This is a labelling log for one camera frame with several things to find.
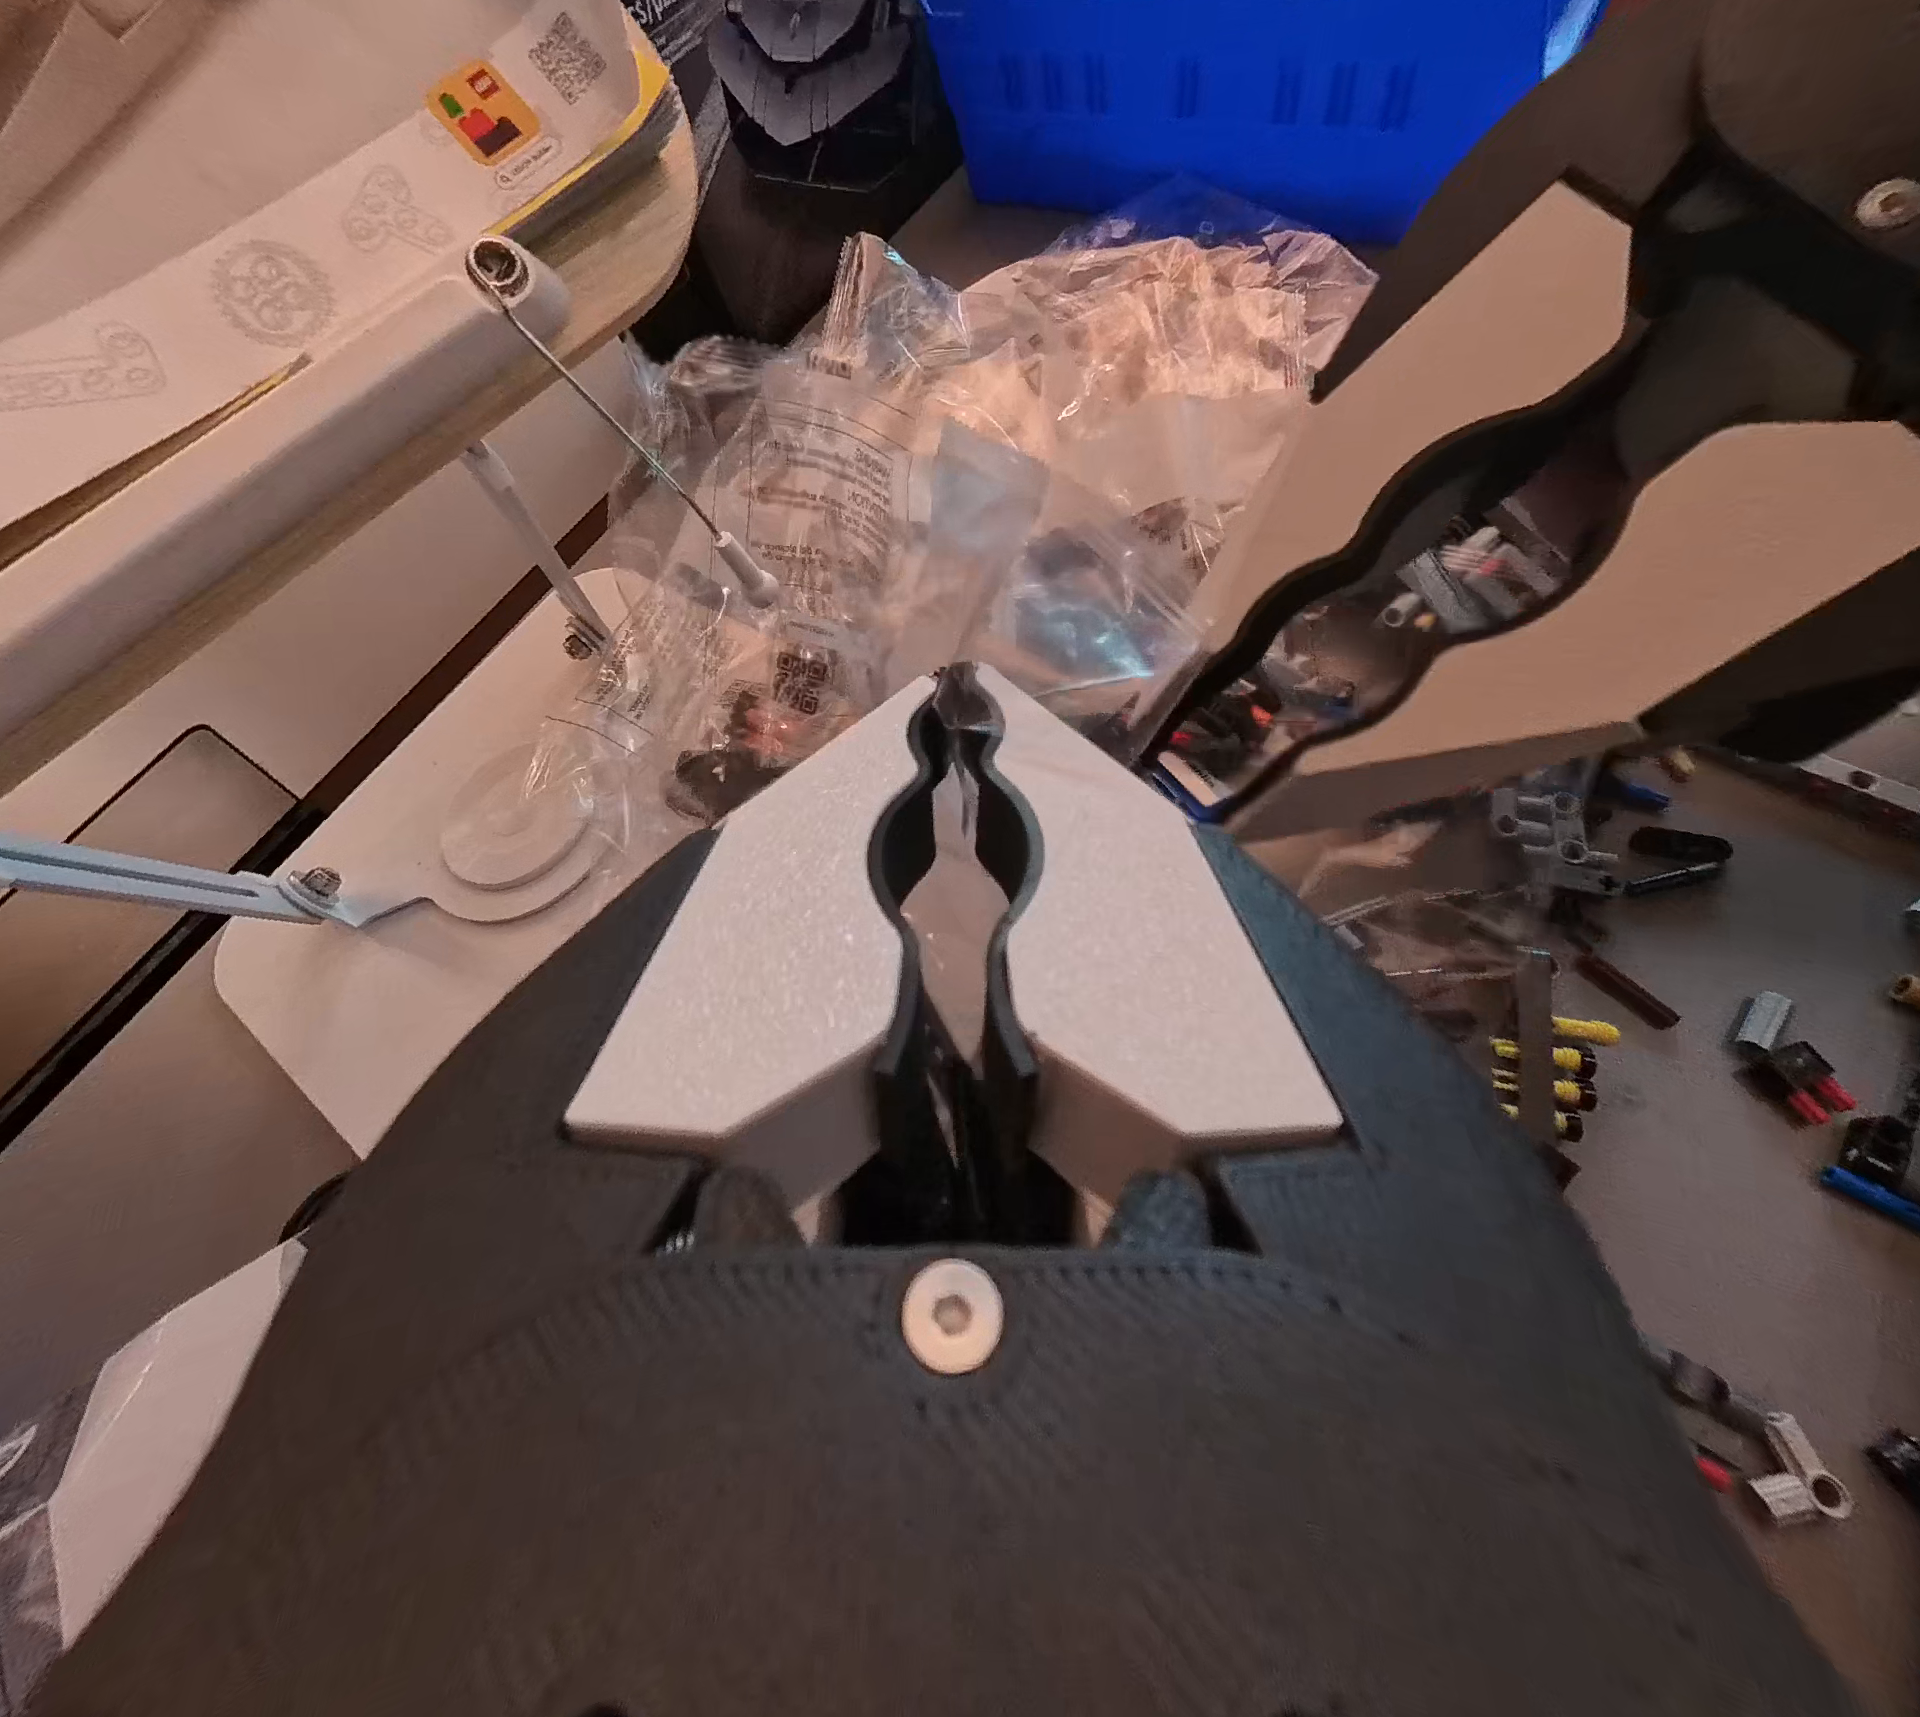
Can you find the wooden book stand white legs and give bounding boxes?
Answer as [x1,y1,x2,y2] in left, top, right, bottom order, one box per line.
[0,65,787,1157]

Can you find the dark toy beam yellow pins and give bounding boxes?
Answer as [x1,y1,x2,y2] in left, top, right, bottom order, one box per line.
[1485,952,1623,1148]

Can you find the grey toy connector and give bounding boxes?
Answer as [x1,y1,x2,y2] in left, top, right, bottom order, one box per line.
[1643,1343,1773,1434]

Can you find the brown toy rod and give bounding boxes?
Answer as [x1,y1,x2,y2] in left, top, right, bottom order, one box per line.
[1574,952,1682,1033]

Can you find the short black toy beam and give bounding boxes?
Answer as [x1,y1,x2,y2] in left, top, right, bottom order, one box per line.
[1621,825,1735,896]

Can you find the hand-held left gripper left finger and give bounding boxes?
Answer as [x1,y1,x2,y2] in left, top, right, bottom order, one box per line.
[559,662,959,1221]

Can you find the cluster of grey toy connectors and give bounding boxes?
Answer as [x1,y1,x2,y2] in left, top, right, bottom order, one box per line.
[1485,786,1631,900]

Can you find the clear bag with printed warnings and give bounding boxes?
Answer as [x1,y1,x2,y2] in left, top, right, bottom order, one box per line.
[607,232,1203,834]

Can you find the black toy assembly orange connectors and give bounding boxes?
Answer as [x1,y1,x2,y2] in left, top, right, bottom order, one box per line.
[1381,515,1579,638]

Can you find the large dark toy set box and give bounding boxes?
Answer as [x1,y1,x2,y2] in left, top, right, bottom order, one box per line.
[472,0,1098,346]

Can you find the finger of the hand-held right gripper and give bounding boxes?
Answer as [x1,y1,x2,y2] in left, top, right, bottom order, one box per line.
[1136,168,1657,774]
[1201,417,1920,844]

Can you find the white toy connector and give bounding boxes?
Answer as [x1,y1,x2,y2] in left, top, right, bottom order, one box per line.
[1747,1414,1860,1527]

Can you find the toy set instruction booklet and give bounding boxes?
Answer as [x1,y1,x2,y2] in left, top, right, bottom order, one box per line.
[0,0,678,534]

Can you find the black toy piece red pins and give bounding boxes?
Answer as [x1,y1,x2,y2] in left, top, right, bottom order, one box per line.
[1740,1043,1863,1131]

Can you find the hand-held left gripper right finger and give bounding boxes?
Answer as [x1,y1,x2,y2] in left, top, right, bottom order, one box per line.
[961,662,1350,1221]

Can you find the small clear bag toy pieces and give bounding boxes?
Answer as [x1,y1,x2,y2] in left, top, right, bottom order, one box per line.
[915,659,1571,1044]

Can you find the blue toy axle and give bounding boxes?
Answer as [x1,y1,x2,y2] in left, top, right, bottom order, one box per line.
[1819,1165,1920,1231]

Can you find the pile of small toy pieces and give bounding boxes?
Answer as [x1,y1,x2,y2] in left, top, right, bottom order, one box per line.
[1147,674,1360,789]

